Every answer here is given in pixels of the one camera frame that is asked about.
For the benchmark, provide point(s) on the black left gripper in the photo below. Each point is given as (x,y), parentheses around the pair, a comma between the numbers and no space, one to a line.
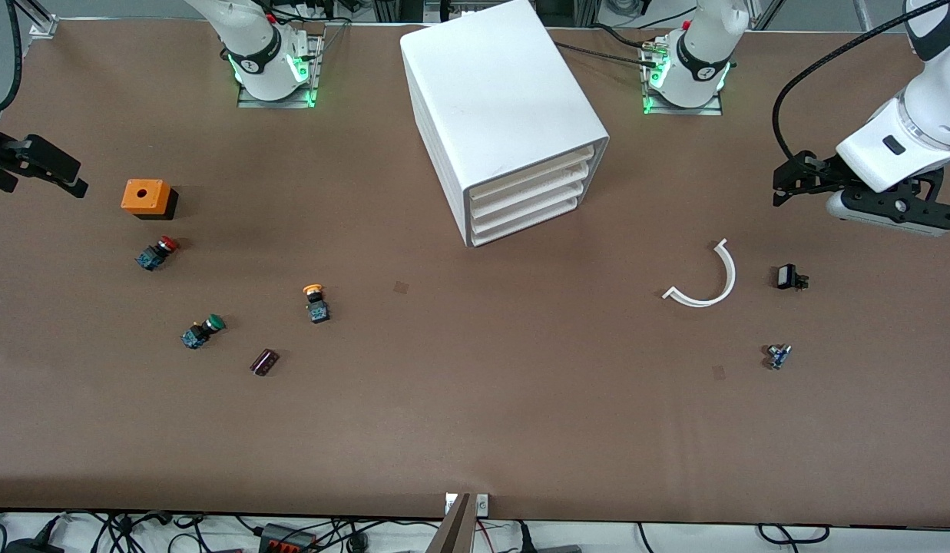
(823,170)

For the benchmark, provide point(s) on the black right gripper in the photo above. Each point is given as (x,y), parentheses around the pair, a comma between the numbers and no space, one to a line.
(0,151)

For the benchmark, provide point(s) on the white plastic drawer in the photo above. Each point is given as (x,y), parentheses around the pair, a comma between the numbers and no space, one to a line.
(524,224)
(532,192)
(532,177)
(528,209)

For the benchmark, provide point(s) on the yellow push button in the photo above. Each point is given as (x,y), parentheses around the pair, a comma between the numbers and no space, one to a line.
(318,311)

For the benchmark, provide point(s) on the red push button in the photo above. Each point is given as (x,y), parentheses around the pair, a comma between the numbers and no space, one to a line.
(156,253)

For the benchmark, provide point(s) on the green push button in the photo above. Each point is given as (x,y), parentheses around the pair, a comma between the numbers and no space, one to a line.
(202,332)

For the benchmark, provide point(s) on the white drawer cabinet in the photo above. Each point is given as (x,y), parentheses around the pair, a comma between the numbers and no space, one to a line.
(498,84)

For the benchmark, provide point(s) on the orange box with hole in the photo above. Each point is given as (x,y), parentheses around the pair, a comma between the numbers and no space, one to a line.
(144,196)

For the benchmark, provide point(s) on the small black electronic component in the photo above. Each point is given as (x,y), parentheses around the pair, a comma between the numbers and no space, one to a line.
(787,276)

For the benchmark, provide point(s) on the white curved plastic piece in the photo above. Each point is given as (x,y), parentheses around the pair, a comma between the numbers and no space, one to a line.
(729,276)

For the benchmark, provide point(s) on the small blue electronic component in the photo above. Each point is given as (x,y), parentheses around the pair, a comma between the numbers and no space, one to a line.
(779,357)

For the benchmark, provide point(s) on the dark red capacitor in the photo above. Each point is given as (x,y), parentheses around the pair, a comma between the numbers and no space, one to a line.
(264,362)

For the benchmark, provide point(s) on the black power adapter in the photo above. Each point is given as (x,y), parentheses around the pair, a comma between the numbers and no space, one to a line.
(29,547)

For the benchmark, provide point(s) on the black red power strip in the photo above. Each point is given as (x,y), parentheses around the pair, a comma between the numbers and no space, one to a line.
(286,540)

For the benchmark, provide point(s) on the black plug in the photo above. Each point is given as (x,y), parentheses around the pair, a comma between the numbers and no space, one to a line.
(525,538)

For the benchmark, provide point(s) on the grey angled support beam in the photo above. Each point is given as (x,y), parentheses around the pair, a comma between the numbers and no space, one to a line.
(453,534)

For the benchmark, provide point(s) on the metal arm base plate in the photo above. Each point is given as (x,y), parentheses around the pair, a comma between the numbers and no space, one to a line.
(713,111)
(248,102)

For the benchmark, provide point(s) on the small white bracket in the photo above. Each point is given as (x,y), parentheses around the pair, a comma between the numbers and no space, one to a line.
(449,504)
(482,504)

